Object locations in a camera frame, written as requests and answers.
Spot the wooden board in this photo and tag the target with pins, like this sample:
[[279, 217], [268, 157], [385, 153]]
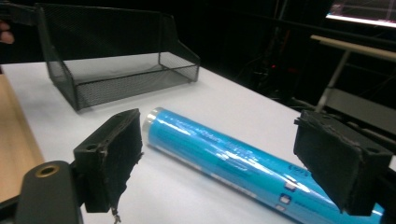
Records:
[[15, 140]]

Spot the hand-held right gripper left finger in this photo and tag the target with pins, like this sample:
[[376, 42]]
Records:
[[109, 155]]

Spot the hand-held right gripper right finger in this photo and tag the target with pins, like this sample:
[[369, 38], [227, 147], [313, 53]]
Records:
[[339, 161]]

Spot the blue cylindrical tube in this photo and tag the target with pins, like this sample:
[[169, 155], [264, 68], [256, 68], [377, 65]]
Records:
[[218, 152]]

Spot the computer monitor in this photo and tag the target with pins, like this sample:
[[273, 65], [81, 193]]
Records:
[[364, 12]]

